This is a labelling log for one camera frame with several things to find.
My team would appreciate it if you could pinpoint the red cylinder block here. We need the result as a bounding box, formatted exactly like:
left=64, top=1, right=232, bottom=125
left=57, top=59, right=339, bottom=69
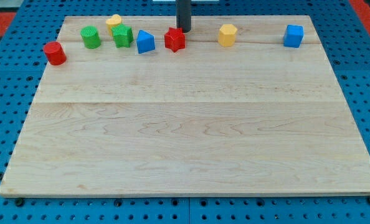
left=43, top=41, right=67, bottom=65

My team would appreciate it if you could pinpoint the blue triangle block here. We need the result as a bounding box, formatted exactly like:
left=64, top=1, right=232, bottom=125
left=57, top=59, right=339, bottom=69
left=136, top=30, right=155, bottom=54

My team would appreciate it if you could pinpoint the green cylinder block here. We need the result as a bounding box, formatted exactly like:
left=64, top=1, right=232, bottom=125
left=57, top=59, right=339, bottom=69
left=80, top=26, right=102, bottom=49

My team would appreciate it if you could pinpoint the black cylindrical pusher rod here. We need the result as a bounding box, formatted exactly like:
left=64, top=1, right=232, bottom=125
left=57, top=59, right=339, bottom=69
left=175, top=0, right=192, bottom=33

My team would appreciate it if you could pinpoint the light wooden board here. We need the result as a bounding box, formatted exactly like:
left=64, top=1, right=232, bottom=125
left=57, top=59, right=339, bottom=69
left=0, top=16, right=370, bottom=198

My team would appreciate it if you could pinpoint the yellow heart block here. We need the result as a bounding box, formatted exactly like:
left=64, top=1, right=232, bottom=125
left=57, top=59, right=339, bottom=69
left=105, top=14, right=122, bottom=36

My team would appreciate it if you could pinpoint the yellow hexagon block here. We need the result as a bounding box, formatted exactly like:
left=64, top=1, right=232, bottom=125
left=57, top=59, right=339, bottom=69
left=218, top=24, right=237, bottom=47

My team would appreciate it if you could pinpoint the blue cube block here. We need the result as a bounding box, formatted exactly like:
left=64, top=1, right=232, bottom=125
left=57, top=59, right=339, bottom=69
left=283, top=24, right=304, bottom=48

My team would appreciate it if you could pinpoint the green star block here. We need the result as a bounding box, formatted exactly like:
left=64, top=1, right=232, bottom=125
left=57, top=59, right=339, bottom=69
left=111, top=24, right=133, bottom=48

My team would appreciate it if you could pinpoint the red star block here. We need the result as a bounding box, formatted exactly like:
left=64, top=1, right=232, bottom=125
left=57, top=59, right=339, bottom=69
left=164, top=27, right=186, bottom=52

